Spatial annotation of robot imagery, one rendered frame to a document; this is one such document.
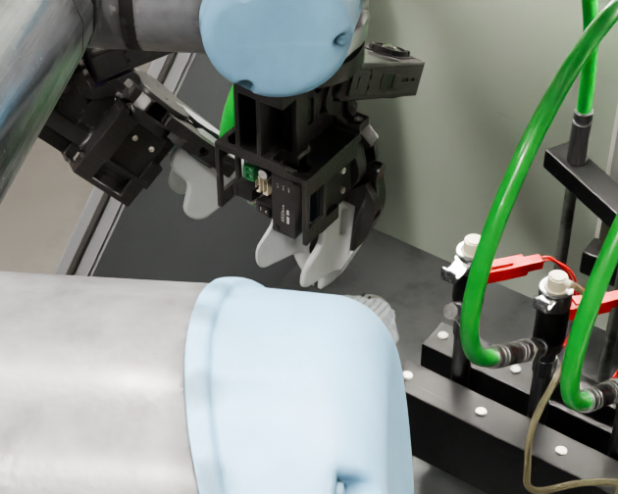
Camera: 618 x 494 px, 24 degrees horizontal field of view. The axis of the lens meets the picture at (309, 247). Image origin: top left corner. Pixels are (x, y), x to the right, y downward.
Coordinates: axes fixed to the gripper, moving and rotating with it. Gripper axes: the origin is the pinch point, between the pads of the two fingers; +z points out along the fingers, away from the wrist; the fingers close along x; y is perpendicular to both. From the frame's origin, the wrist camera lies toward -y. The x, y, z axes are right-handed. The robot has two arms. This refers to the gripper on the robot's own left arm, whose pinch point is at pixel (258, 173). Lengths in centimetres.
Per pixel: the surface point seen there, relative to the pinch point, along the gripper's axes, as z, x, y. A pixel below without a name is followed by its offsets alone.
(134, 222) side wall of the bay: 3.9, -20.3, 13.6
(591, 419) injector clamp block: 38.3, 6.2, -0.1
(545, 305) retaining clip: 23.2, 9.2, -6.1
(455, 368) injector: 29.5, -1.9, 4.5
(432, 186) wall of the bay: 37, -35, -5
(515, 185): 6.5, 18.1, -12.5
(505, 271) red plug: 24.2, 1.0, -5.6
